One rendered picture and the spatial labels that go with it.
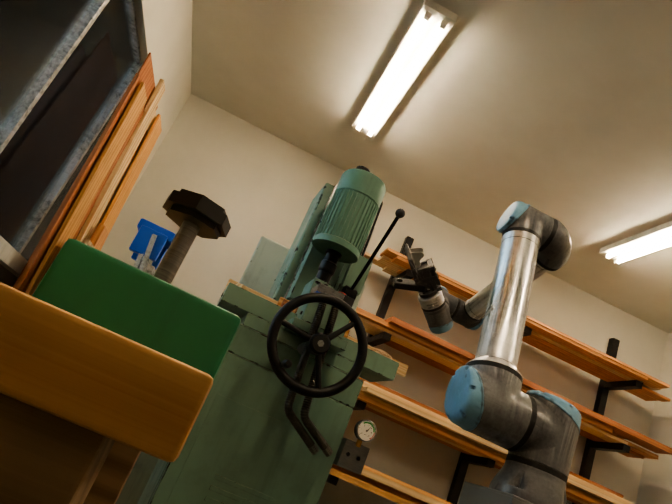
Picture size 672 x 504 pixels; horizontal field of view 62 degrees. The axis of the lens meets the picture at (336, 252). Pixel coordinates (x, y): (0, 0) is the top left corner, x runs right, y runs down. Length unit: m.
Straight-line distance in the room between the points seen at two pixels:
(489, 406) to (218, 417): 0.75
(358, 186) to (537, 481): 1.10
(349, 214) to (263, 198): 2.53
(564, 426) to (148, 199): 3.50
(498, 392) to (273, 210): 3.22
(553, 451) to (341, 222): 0.98
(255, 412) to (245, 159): 3.10
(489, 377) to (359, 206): 0.81
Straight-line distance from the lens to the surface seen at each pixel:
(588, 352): 4.68
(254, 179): 4.52
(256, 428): 1.72
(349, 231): 1.96
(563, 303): 5.24
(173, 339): 0.34
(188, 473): 1.71
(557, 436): 1.55
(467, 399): 1.45
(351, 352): 1.80
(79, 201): 2.98
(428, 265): 2.03
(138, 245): 2.52
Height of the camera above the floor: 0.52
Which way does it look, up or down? 20 degrees up
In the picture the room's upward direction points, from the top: 23 degrees clockwise
